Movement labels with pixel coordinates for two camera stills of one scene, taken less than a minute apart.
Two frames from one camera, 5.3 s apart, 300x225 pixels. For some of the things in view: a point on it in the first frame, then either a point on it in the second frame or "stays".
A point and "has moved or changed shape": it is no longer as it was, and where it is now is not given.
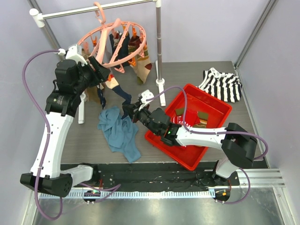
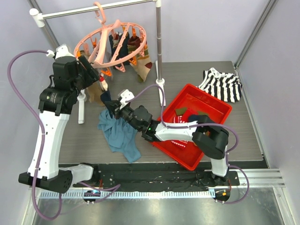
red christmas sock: x=177 y=119 has moved or changed shape
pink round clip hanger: x=100 y=11 stays
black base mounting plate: x=130 y=176 stays
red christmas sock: x=192 y=117 has moved or changed shape
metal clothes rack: x=40 y=18 stays
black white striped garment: x=226 y=86 stays
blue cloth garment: x=121 y=132 stays
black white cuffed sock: x=111 y=83 to x=199 y=118
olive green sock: x=179 y=111 stays
